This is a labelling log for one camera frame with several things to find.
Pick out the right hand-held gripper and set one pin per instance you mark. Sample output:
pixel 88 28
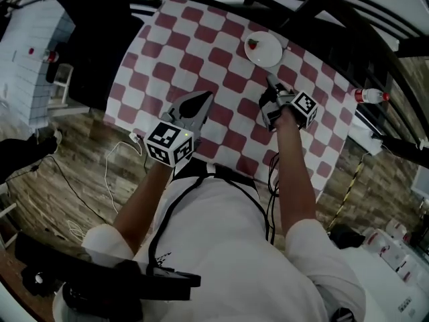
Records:
pixel 301 107

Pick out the white ledge panel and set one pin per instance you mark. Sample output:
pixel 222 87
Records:
pixel 363 133

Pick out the row of white jugs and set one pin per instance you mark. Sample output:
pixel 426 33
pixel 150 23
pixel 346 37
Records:
pixel 392 250

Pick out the black backpack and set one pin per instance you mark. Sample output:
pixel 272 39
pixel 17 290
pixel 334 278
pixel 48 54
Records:
pixel 100 305

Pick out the person's left forearm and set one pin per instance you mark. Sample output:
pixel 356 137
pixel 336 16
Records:
pixel 140 210

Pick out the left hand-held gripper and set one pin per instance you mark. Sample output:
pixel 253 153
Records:
pixel 167 144

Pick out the white tiled counter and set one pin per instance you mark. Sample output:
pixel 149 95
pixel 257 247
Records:
pixel 30 79

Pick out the clear bottle with red cap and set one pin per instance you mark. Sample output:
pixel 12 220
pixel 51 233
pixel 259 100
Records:
pixel 368 95

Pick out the checkered tablecloth table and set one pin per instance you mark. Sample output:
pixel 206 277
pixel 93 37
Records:
pixel 187 72

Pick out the plain white table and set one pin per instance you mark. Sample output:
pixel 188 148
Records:
pixel 368 280

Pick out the black metal bar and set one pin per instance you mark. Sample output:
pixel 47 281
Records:
pixel 161 282

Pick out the yellow black striped tape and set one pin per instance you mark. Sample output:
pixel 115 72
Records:
pixel 348 190

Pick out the white power strip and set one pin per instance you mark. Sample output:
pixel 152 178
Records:
pixel 135 137

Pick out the black metal railing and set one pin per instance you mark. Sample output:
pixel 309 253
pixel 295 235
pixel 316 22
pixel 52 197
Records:
pixel 368 39

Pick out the red strawberry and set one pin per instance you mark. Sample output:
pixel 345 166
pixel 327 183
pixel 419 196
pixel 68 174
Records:
pixel 253 45

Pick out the person's right forearm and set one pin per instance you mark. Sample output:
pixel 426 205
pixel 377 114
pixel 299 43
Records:
pixel 295 179

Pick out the white round plate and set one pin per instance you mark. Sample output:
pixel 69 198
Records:
pixel 268 50

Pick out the person's white shirt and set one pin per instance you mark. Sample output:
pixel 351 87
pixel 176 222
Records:
pixel 218 263

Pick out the small red labelled bottle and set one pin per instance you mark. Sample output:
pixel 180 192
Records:
pixel 50 56

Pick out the black bag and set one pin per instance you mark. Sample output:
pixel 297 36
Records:
pixel 347 237

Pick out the black office chair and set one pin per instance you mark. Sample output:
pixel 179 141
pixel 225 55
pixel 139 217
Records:
pixel 94 45

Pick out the person's black trousers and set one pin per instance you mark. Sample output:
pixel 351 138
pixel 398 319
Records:
pixel 221 173

